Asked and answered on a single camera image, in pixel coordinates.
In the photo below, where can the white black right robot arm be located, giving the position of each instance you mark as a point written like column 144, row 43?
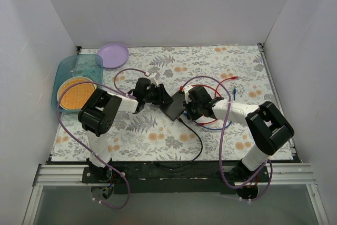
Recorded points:
column 269, row 128

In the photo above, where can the orange woven round coaster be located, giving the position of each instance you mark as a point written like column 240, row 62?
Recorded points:
column 75, row 97

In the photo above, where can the teal plastic tray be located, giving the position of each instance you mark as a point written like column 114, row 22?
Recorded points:
column 84, row 65

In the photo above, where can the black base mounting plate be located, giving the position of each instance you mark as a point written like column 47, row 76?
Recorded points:
column 166, row 177

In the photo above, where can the aluminium frame rail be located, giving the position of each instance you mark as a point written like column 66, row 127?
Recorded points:
column 71, row 175

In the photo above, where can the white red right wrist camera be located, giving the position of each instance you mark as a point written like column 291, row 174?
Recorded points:
column 186, row 91

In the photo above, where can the black network switch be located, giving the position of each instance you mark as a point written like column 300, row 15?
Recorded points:
column 176, row 108

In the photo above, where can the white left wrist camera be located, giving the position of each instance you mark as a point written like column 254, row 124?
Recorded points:
column 153, row 77

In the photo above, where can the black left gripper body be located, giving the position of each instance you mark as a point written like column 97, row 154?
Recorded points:
column 160, row 94

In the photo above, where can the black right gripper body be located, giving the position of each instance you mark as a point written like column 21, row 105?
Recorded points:
column 190, row 106

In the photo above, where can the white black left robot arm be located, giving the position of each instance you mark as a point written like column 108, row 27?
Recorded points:
column 99, row 112

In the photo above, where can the purple plastic plate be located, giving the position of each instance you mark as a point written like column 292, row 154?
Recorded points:
column 113, row 55

